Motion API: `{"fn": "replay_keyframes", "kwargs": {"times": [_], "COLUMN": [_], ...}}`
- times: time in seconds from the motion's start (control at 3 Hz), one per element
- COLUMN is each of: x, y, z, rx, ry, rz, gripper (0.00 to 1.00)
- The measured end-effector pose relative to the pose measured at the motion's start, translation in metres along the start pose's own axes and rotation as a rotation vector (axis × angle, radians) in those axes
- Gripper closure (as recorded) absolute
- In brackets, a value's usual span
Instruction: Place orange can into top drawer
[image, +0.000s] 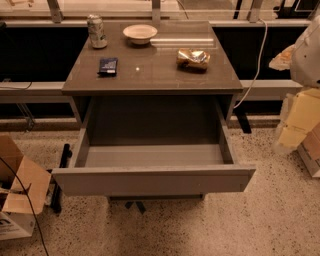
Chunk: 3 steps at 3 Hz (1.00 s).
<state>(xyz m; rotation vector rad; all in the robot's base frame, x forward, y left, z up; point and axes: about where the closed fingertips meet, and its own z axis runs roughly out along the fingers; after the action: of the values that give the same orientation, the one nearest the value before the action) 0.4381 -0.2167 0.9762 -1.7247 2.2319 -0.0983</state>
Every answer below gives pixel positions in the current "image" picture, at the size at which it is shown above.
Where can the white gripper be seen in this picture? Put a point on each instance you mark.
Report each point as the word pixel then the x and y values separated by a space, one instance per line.
pixel 308 63

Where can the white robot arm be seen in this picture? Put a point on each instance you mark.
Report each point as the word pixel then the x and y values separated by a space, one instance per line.
pixel 305 59

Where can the open grey top drawer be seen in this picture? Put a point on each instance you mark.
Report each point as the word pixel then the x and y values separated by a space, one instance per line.
pixel 154 146

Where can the white green soda can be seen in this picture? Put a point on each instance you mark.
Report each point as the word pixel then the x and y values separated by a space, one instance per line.
pixel 96 31

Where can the cardboard box at right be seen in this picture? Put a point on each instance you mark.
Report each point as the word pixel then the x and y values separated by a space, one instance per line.
pixel 309 151

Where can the grey cabinet desk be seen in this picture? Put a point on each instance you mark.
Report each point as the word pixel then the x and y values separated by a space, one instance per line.
pixel 152 69

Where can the white ceramic bowl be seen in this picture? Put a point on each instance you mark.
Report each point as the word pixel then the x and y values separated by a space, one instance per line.
pixel 140 34

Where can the dark blue snack packet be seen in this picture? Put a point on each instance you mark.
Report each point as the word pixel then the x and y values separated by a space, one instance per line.
pixel 107 67

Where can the black desk leg bar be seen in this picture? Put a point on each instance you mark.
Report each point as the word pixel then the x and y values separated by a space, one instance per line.
pixel 57 174

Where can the open cardboard box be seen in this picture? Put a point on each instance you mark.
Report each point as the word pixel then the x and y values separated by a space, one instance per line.
pixel 24 186

